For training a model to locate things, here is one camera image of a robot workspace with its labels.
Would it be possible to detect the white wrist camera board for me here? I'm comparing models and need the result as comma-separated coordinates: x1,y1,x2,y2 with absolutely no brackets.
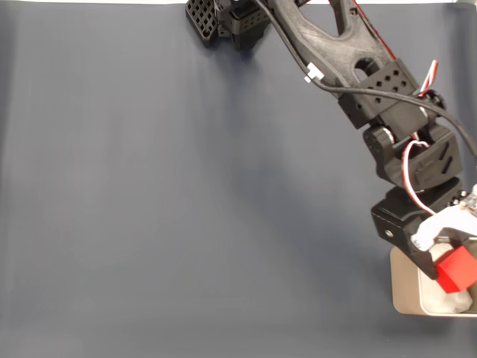
411,186,477,251

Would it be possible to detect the dark blue mat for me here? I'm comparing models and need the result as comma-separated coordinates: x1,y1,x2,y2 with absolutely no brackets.
0,2,477,358

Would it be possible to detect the beige metal box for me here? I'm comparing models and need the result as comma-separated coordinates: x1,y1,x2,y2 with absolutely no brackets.
390,245,477,318

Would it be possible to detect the red cube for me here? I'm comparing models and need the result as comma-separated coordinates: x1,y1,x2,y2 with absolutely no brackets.
435,245,477,294

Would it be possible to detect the black camera cable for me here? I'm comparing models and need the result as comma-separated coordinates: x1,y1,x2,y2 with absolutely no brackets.
253,0,477,156

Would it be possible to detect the red white arm wire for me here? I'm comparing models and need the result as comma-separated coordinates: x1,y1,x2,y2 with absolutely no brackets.
350,0,440,100

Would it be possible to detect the white looped servo wire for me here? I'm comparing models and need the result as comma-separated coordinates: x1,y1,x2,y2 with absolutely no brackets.
403,139,437,216

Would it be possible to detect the white cable tie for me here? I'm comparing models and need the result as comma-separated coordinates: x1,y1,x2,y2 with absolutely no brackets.
303,63,324,84

